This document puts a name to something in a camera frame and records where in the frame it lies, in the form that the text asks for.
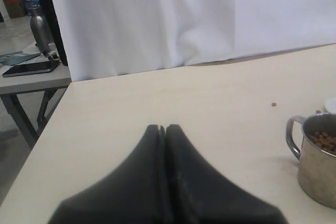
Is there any brown cardboard box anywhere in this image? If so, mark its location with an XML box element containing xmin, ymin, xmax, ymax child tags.
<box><xmin>3</xmin><ymin>0</ymin><xmax>27</xmax><ymax>19</ymax></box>

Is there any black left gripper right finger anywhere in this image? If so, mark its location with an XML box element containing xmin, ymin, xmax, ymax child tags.
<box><xmin>165</xmin><ymin>124</ymin><xmax>287</xmax><ymax>223</ymax></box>

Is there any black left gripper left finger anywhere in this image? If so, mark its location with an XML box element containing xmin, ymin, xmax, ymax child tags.
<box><xmin>49</xmin><ymin>125</ymin><xmax>166</xmax><ymax>223</ymax></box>

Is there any black tablet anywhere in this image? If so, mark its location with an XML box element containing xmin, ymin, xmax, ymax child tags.
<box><xmin>2</xmin><ymin>60</ymin><xmax>60</xmax><ymax>78</ymax></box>

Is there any white backdrop curtain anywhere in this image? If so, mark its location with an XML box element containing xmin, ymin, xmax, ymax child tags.
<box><xmin>53</xmin><ymin>0</ymin><xmax>335</xmax><ymax>81</ymax></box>

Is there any grey side table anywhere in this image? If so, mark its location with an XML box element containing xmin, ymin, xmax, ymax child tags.
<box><xmin>0</xmin><ymin>41</ymin><xmax>72</xmax><ymax>150</ymax></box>

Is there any black curtain stand pole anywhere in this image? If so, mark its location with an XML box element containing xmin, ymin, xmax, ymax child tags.
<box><xmin>43</xmin><ymin>0</ymin><xmax>68</xmax><ymax>66</ymax></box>

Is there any teal booklet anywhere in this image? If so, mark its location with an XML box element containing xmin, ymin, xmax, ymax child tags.
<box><xmin>1</xmin><ymin>51</ymin><xmax>41</xmax><ymax>66</ymax></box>

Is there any white plastic tray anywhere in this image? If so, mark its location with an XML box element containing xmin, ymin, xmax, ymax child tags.
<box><xmin>324</xmin><ymin>98</ymin><xmax>336</xmax><ymax>114</ymax></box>

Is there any left steel mug with kibble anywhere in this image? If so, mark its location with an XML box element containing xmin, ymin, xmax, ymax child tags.
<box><xmin>286</xmin><ymin>113</ymin><xmax>335</xmax><ymax>209</ymax></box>

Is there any steel water bottle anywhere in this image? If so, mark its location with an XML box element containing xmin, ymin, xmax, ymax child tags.
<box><xmin>28</xmin><ymin>6</ymin><xmax>54</xmax><ymax>54</ymax></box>

